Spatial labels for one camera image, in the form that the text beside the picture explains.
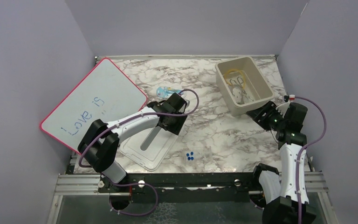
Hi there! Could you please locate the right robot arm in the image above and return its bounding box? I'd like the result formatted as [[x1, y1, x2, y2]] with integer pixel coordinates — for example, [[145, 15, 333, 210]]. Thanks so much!
[[246, 101, 317, 224]]

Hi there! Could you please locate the blue packaged item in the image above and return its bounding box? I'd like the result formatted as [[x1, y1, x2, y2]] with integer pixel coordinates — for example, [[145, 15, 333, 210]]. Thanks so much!
[[156, 86, 181, 98]]

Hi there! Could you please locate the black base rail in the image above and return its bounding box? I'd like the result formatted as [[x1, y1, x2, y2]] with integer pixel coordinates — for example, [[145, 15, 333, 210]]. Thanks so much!
[[98, 172, 266, 207]]

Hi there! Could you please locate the pink framed whiteboard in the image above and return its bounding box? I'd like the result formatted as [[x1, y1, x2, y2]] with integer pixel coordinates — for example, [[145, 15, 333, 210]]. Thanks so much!
[[40, 58, 148, 153]]

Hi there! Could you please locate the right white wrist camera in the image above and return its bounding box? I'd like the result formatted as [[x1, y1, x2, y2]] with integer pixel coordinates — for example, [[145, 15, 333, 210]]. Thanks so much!
[[276, 94, 295, 116]]

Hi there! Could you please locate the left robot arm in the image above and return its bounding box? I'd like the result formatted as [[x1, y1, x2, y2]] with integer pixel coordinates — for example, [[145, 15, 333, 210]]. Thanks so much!
[[78, 93, 187, 192]]

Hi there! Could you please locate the white plastic bin lid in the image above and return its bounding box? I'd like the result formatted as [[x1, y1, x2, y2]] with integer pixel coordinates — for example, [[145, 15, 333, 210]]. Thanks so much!
[[119, 127, 178, 171]]

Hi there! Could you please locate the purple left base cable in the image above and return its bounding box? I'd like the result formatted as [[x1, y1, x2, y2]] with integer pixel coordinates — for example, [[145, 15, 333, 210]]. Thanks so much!
[[109, 182, 159, 217]]

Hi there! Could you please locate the beige plastic bin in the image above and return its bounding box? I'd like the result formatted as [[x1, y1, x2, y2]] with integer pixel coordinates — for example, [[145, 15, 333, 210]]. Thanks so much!
[[215, 56, 275, 117]]

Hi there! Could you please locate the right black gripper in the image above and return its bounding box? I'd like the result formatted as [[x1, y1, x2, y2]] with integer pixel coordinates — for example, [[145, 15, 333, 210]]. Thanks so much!
[[246, 100, 287, 131]]

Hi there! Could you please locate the tan rubber tubing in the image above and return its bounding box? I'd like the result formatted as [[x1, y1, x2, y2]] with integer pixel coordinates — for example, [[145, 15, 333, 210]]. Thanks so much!
[[223, 69, 246, 89]]

